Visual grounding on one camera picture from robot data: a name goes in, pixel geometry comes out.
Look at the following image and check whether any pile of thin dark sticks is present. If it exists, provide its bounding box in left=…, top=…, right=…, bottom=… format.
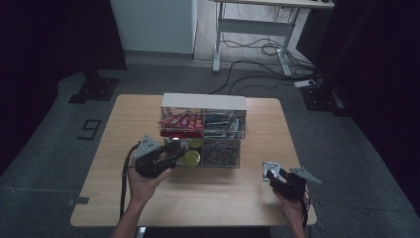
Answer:
left=201, top=140, right=241, bottom=167

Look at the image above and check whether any clear organizer with white top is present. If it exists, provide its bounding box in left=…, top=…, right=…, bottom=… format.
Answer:
left=158, top=92, right=248, bottom=170

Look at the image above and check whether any white desk with metal legs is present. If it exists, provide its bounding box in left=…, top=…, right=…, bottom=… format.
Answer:
left=209, top=0, right=335, bottom=77

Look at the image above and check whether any person's left hand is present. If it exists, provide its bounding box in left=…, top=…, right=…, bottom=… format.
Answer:
left=127, top=165, right=172, bottom=204

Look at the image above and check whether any stack of red packets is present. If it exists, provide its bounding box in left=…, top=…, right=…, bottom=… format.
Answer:
left=157, top=111, right=205, bottom=139

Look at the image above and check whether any black floor cable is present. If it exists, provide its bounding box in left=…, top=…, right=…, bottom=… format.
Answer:
left=207, top=59, right=318, bottom=97

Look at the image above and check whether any tangle of black cables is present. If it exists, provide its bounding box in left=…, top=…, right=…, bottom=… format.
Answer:
left=221, top=36, right=315, bottom=72

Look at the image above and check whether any pile of dark brown packets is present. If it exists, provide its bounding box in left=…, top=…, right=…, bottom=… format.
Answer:
left=164, top=138, right=182, bottom=153

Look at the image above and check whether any black curtain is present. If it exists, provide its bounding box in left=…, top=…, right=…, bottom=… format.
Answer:
left=0, top=0, right=128, bottom=177
left=316, top=0, right=420, bottom=216

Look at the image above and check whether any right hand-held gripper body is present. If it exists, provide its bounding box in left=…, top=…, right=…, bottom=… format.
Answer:
left=276, top=167, right=322, bottom=201

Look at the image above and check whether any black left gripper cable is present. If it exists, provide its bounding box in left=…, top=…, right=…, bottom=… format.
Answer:
left=119, top=142, right=142, bottom=219

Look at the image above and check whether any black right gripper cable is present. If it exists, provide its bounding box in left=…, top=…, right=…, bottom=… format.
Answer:
left=298, top=187, right=312, bottom=230

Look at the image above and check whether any person's right hand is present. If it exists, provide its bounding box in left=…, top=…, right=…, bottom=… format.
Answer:
left=272, top=190, right=311, bottom=222

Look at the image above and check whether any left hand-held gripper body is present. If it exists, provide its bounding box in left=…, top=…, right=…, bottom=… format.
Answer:
left=133, top=134, right=169, bottom=179

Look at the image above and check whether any black stand base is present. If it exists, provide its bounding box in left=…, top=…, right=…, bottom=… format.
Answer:
left=301, top=83, right=351, bottom=117
left=67, top=68, right=120, bottom=104

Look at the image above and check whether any stack of dark packets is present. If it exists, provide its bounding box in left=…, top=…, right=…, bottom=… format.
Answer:
left=203, top=112, right=246, bottom=138

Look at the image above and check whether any white power strip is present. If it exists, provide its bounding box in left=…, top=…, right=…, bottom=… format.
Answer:
left=293, top=78, right=317, bottom=89

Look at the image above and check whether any silver foil packet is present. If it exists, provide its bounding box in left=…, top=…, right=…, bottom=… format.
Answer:
left=262, top=161, right=282, bottom=182

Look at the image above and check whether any white cabinet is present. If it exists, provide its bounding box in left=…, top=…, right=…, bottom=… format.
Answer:
left=109, top=0, right=198, bottom=56

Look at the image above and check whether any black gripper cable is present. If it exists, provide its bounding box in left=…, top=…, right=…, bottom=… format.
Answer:
left=119, top=142, right=142, bottom=219
left=298, top=187, right=312, bottom=230

